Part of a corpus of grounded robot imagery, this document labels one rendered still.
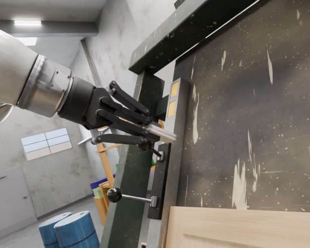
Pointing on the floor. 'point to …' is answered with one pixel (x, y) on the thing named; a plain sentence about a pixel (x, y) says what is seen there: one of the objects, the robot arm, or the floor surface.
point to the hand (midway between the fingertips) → (159, 134)
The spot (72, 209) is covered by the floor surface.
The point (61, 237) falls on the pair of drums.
